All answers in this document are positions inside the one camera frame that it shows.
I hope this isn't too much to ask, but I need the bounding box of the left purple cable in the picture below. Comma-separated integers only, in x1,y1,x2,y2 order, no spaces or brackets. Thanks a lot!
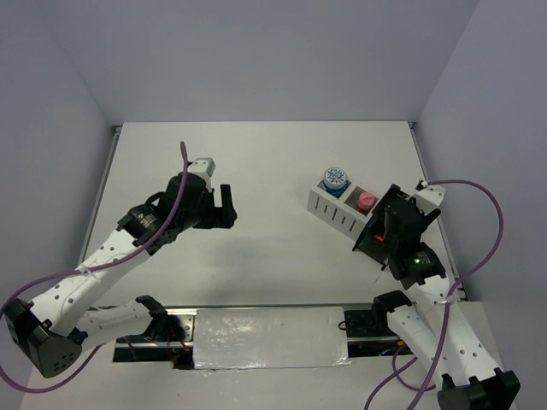
0,141,191,394

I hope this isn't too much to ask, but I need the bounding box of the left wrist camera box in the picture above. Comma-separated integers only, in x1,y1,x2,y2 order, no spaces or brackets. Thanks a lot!
188,157,215,184

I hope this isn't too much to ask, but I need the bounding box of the purple cable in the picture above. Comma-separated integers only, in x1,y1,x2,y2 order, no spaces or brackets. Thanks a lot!
365,179,505,410
0,141,191,394

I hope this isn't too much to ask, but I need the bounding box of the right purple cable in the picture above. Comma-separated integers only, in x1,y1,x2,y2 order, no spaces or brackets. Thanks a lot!
365,179,505,410

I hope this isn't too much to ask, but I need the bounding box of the white slotted organizer box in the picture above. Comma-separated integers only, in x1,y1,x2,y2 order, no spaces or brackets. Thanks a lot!
307,181,379,242

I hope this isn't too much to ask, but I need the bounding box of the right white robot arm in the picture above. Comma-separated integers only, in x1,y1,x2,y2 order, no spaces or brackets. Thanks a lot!
371,198,521,409

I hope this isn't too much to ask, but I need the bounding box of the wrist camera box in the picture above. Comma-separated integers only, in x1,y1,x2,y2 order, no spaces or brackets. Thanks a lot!
413,180,446,214
188,157,215,184

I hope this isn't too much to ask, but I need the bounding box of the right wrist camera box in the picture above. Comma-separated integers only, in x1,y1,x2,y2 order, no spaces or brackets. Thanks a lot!
413,180,446,214

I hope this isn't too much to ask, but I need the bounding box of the blue splash-label round jar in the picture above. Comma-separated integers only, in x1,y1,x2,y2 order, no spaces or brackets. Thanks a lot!
322,167,349,198

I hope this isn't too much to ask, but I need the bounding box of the pink cap crayon tube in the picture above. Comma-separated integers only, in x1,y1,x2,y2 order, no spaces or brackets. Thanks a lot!
356,191,376,214

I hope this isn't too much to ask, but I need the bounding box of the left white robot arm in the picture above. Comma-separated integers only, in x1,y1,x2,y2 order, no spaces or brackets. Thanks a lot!
4,173,238,378

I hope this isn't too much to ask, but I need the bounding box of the silver foil-covered panel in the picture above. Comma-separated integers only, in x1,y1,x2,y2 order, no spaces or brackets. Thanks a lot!
193,307,350,370

